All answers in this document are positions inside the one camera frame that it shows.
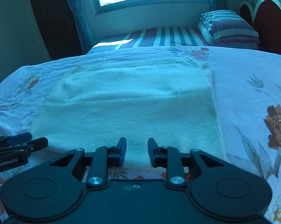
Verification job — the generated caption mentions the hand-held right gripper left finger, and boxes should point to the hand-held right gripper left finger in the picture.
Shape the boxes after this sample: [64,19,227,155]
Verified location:
[48,137,127,188]

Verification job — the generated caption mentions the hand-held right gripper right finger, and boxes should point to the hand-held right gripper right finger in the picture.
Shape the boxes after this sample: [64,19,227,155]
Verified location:
[147,137,225,189]

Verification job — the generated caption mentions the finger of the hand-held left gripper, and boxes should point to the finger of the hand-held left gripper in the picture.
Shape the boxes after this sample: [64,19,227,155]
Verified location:
[0,137,49,160]
[0,132,33,148]

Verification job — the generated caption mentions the cream knitted sweater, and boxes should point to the cream knitted sweater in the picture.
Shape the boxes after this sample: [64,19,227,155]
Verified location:
[28,56,228,169]

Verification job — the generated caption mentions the bed with floral sheet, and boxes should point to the bed with floral sheet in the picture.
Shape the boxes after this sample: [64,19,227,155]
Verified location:
[0,45,281,224]

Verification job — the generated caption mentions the striped mattress sheet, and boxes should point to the striped mattress sheet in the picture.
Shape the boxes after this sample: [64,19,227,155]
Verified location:
[86,27,211,55]

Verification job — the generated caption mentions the dark wooden wardrobe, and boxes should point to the dark wooden wardrobe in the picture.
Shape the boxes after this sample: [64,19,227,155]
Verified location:
[26,0,85,61]

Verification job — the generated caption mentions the folded white quilt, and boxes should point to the folded white quilt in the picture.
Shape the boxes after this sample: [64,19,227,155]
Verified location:
[198,21,259,50]

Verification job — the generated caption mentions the striped pillow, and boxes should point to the striped pillow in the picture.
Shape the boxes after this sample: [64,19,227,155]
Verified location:
[200,10,261,45]

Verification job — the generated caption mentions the red scalloped headboard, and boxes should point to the red scalloped headboard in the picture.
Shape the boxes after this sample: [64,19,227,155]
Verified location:
[238,0,281,57]

